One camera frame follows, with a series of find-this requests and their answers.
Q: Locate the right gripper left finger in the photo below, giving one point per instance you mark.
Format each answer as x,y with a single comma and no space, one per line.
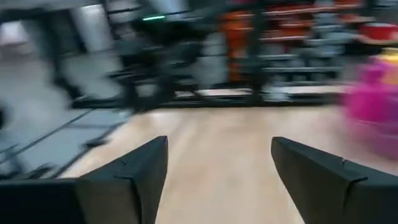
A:
93,202

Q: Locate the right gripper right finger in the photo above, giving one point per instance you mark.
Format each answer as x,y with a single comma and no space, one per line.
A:
342,199

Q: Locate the pink plastic sports bottle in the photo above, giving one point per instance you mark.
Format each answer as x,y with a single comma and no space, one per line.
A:
370,102

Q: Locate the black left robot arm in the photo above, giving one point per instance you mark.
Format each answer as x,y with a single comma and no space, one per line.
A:
168,40

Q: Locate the parts bin rack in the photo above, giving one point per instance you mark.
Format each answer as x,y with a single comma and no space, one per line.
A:
280,37

